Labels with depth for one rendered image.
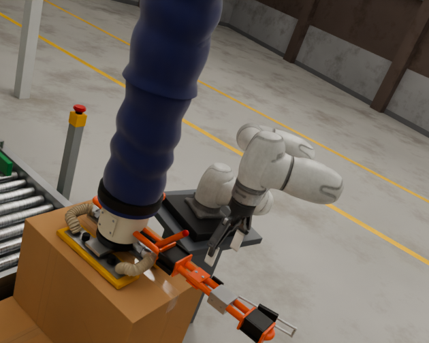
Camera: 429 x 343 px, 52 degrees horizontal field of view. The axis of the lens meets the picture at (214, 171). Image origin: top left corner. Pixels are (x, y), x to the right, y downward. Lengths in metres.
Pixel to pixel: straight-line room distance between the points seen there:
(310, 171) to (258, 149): 0.15
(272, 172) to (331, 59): 10.99
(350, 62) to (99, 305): 10.68
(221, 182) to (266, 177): 1.07
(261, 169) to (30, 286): 1.08
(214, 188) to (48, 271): 0.93
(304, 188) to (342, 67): 10.73
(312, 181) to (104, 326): 0.84
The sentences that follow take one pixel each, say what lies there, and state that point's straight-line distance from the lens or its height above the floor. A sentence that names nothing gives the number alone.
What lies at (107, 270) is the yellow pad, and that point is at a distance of 1.57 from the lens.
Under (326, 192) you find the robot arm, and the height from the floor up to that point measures 1.54.
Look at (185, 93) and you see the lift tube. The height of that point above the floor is 1.62.
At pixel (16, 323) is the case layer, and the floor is 0.54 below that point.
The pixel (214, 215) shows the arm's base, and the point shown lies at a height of 0.81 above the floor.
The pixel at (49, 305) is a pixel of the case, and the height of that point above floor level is 0.69.
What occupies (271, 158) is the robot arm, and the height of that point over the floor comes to 1.58.
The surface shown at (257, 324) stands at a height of 1.11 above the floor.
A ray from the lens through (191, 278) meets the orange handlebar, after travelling 1.45.
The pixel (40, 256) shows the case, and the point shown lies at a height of 0.85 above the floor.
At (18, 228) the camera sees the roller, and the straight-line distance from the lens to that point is 2.38.
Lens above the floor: 2.00
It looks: 25 degrees down
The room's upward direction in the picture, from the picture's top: 20 degrees clockwise
